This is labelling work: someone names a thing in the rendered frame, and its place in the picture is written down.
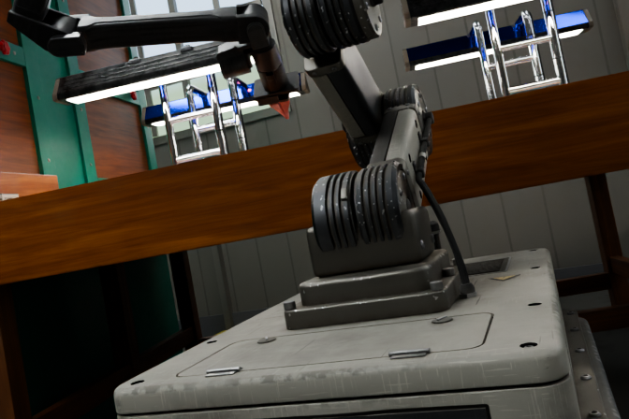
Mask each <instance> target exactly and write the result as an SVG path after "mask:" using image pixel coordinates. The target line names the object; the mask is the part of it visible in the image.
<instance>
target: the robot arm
mask: <svg viewBox="0 0 629 419"><path fill-rule="evenodd" d="M50 4H51V0H14V3H13V7H12V9H11V10H10V11H9V12H8V15H7V22H8V23H9V24H10V25H12V26H13V27H14V28H16V29H17V30H18V31H20V32H21V33H22V34H24V35H25V36H27V37H28V38H30V39H31V40H32V41H34V42H35V43H36V44H38V46H39V47H41V48H42V49H43V50H45V51H48V52H49V53H50V54H52V55H53V56H56V57H70V56H83V55H85V53H86V52H92V51H98V50H104V49H114V48H126V47H139V46H153V45H167V44H180V43H193V42H208V41H220V42H227V43H225V44H222V45H220V46H218V47H217V52H216V58H217V61H218V64H219V67H220V70H221V73H222V75H223V77H224V79H231V78H235V77H238V76H241V75H245V74H248V73H251V72H252V70H251V68H252V67H253V64H252V60H251V57H250V54H251V55H252V57H253V60H254V63H255V65H256V70H257V72H258V75H259V77H260V79H256V80H255V85H254V99H255V101H256V102H257V104H258V105H259V106H260V107H261V106H265V105H270V107H271V108H273V109H275V110H276V111H278V112H279V113H281V114H282V115H283V116H284V117H285V118H286V119H289V112H288V108H289V103H290V94H291V93H295V92H297V93H299V92H300V75H299V72H298V71H294V72H289V73H286V72H285V68H284V65H283V62H282V59H281V56H280V53H279V51H278V48H277V45H276V42H275V40H274V39H273V38H271V37H269V33H270V25H269V17H268V12H267V10H266V9H265V8H264V7H263V6H261V5H260V4H256V3H252V4H238V5H236V6H235V7H219V8H217V9H210V10H201V11H187V12H173V13H159V14H145V15H131V16H117V17H93V16H91V15H90V14H80V15H67V14H65V13H63V12H60V11H57V10H55V9H52V8H50Z"/></svg>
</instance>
